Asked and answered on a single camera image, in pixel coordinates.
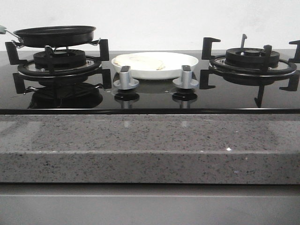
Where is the white plate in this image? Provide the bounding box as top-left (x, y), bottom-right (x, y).
top-left (112, 52), bottom-right (199, 80)

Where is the fried egg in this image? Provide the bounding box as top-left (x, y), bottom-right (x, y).
top-left (114, 54), bottom-right (165, 70)

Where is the black frying pan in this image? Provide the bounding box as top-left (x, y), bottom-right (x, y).
top-left (11, 25), bottom-right (96, 48)

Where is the left silver stove knob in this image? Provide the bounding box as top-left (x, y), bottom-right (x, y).
top-left (113, 66), bottom-right (139, 90)

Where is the silver stove knob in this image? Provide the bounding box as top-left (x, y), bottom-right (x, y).
top-left (172, 65), bottom-right (199, 89)
top-left (113, 66), bottom-right (139, 90)

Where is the right silver stove knob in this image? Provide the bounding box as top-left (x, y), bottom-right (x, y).
top-left (172, 65), bottom-right (199, 89)

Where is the left black gas burner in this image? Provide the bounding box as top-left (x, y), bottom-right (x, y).
top-left (33, 49), bottom-right (86, 70)

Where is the black gas burner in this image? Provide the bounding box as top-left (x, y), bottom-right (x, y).
top-left (225, 48), bottom-right (266, 69)
top-left (33, 49), bottom-right (86, 70)

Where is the black glass gas hob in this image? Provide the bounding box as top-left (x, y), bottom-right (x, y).
top-left (0, 51), bottom-right (300, 114)

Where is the right black gas burner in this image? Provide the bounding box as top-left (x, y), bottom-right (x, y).
top-left (225, 48), bottom-right (266, 69)

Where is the right black pan support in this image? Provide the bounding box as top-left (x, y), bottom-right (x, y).
top-left (199, 34), bottom-right (300, 107)

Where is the black pan support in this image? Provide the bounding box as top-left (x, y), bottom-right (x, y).
top-left (199, 34), bottom-right (300, 107)
top-left (0, 39), bottom-right (111, 97)

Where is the left black pan support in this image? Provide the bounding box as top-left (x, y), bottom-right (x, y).
top-left (0, 39), bottom-right (111, 97)

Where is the grey cabinet front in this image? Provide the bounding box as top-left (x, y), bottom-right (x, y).
top-left (0, 184), bottom-right (300, 225)

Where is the chrome wire pan trivet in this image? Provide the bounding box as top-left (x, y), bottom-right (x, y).
top-left (5, 37), bottom-right (107, 52)

